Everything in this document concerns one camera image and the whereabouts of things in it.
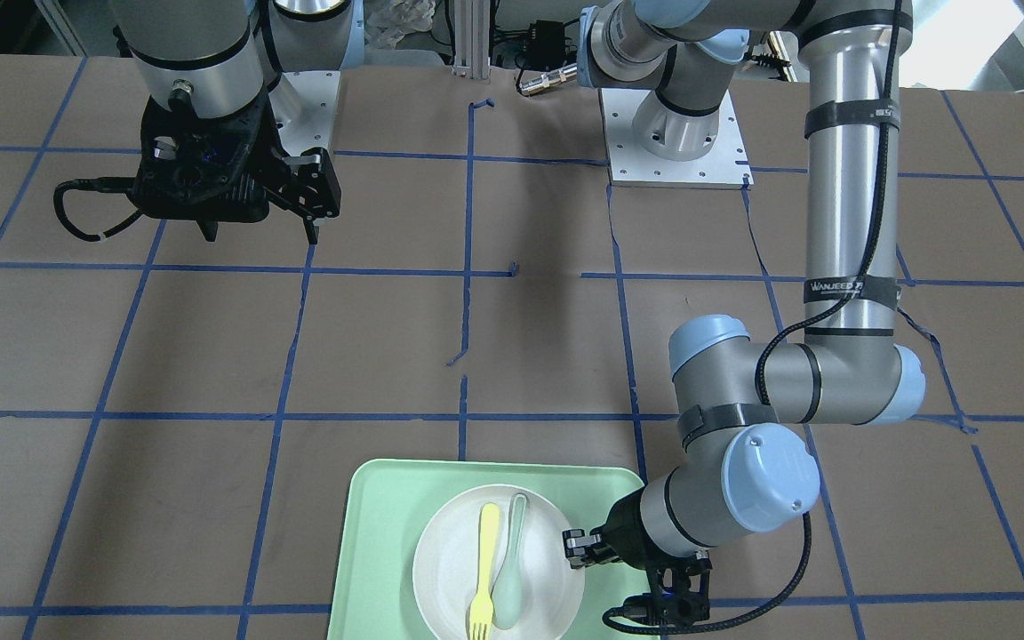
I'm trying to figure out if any white round plate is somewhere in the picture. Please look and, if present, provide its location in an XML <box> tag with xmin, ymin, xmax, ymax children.
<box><xmin>412</xmin><ymin>484</ymin><xmax>585</xmax><ymax>639</ymax></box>

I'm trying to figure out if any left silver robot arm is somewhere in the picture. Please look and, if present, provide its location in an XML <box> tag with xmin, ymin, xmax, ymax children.
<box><xmin>564</xmin><ymin>1</ymin><xmax>925</xmax><ymax>570</ymax></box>

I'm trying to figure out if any light green serving tray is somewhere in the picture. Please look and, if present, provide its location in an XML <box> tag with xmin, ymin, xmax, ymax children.
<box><xmin>328</xmin><ymin>460</ymin><xmax>647</xmax><ymax>639</ymax></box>

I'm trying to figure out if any aluminium frame post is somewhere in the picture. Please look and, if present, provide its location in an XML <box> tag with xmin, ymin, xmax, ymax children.
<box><xmin>452</xmin><ymin>0</ymin><xmax>492</xmax><ymax>84</ymax></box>

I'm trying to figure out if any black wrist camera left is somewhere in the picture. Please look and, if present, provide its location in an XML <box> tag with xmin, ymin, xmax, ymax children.
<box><xmin>646</xmin><ymin>550</ymin><xmax>712</xmax><ymax>633</ymax></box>

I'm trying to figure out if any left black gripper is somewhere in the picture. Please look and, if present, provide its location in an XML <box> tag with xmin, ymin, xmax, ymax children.
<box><xmin>562</xmin><ymin>490</ymin><xmax>680</xmax><ymax>571</ymax></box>

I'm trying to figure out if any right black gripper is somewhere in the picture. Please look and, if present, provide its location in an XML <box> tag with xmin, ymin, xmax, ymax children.
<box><xmin>132</xmin><ymin>89</ymin><xmax>341</xmax><ymax>244</ymax></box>

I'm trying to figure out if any gold cylindrical tool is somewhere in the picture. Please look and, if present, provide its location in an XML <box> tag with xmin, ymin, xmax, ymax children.
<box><xmin>516</xmin><ymin>63</ymin><xmax>580</xmax><ymax>98</ymax></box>

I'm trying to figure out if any pale green plastic spoon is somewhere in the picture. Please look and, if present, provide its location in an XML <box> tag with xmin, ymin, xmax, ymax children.
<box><xmin>492</xmin><ymin>492</ymin><xmax>528</xmax><ymax>629</ymax></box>

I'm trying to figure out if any yellow plastic fork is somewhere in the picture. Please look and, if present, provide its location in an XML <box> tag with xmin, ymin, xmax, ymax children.
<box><xmin>467</xmin><ymin>502</ymin><xmax>501</xmax><ymax>640</ymax></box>

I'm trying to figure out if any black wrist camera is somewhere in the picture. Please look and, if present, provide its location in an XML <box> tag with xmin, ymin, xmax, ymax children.
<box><xmin>646</xmin><ymin>550</ymin><xmax>712</xmax><ymax>633</ymax></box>
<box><xmin>131</xmin><ymin>133</ymin><xmax>242</xmax><ymax>221</ymax></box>

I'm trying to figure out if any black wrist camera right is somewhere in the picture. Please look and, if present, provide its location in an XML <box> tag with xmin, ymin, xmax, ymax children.
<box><xmin>131</xmin><ymin>133</ymin><xmax>242</xmax><ymax>221</ymax></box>

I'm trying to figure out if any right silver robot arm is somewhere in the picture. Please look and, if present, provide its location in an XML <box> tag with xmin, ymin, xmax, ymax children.
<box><xmin>111</xmin><ymin>1</ymin><xmax>364</xmax><ymax>244</ymax></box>

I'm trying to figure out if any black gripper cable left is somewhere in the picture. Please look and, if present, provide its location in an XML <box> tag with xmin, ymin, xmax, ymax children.
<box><xmin>601</xmin><ymin>0</ymin><xmax>908</xmax><ymax>636</ymax></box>

